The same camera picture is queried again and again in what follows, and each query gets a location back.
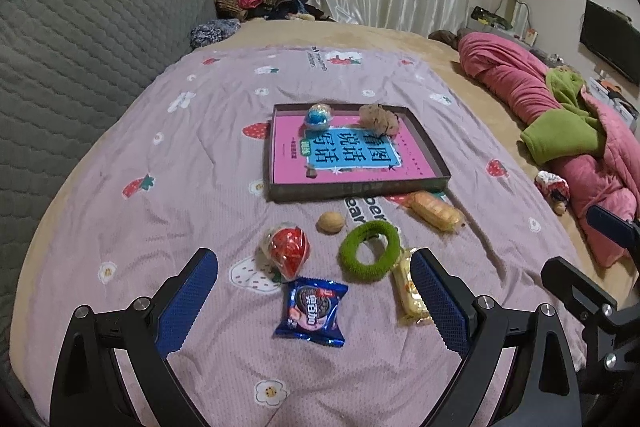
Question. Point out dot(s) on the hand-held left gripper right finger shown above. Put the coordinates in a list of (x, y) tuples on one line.
[(440, 302)]

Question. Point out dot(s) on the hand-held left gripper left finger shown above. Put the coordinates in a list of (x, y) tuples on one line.
[(192, 292)]

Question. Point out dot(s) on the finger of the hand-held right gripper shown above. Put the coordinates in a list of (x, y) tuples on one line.
[(607, 224), (575, 287)]

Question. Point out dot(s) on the yellow bread snack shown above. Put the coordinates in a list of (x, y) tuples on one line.
[(405, 292)]

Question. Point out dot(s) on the red and white toy egg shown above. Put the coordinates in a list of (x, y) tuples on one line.
[(287, 252)]

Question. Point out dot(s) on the shallow brown cardboard box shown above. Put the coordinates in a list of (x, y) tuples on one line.
[(350, 193)]

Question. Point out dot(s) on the small red white plush toy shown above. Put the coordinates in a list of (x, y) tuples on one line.
[(552, 189)]

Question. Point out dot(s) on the wrapped orange bread snack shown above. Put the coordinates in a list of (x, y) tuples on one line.
[(434, 210)]

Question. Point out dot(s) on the green fleece blanket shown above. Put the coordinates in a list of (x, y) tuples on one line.
[(560, 132)]

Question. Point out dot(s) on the blue cookie packet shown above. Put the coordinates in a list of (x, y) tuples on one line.
[(312, 312)]

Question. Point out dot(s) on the walnut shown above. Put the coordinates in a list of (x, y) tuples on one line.
[(331, 223)]

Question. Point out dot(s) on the pink strawberry print blanket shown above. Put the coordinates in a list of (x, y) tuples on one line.
[(200, 157)]

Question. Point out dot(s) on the pink and blue book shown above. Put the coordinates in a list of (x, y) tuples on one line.
[(290, 157)]

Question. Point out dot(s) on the black television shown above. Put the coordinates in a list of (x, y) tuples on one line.
[(607, 39)]

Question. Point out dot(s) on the pink quilt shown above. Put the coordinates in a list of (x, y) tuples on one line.
[(505, 67)]

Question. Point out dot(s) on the brown plush toy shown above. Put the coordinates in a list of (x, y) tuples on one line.
[(379, 119)]

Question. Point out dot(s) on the blue and white toy egg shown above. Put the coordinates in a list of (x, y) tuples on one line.
[(318, 117)]

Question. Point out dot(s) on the arched mirror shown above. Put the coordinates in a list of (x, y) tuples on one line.
[(509, 7)]

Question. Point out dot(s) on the brown cloth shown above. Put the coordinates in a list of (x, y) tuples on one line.
[(445, 38)]

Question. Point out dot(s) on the blue patterned cloth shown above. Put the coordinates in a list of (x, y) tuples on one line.
[(215, 32)]

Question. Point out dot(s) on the beige bed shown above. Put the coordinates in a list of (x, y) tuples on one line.
[(400, 42)]

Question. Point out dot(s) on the grey quilted headboard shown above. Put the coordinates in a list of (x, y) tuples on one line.
[(75, 47)]

